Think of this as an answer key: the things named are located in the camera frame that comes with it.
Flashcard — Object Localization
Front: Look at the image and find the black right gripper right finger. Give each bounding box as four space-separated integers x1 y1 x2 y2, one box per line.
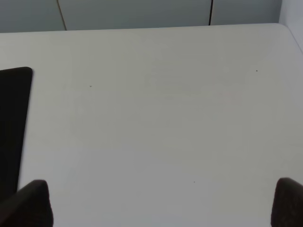
270 177 303 227

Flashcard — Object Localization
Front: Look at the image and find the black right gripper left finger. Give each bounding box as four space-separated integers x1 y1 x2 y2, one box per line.
0 180 53 227

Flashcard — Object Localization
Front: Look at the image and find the black mouse pad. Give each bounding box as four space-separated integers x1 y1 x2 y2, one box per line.
0 67 33 201

